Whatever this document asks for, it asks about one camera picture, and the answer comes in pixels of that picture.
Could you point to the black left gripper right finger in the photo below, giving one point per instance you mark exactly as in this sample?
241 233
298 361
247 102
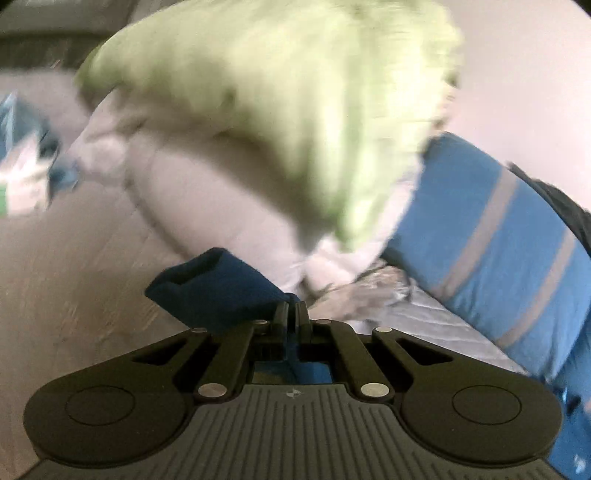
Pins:
457 406

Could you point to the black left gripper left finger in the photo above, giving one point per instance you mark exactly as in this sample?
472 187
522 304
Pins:
131 406

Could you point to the dark blue sweatshirt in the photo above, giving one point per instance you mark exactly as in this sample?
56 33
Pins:
218 292

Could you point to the left blue striped pillow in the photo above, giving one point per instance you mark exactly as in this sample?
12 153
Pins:
488 247

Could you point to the dark garment behind pillows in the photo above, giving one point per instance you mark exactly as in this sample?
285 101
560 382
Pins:
576 218

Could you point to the cluttered items beside bed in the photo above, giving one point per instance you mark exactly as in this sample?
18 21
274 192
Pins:
33 168

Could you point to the white and green duvet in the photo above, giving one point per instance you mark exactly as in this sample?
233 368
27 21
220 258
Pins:
288 132

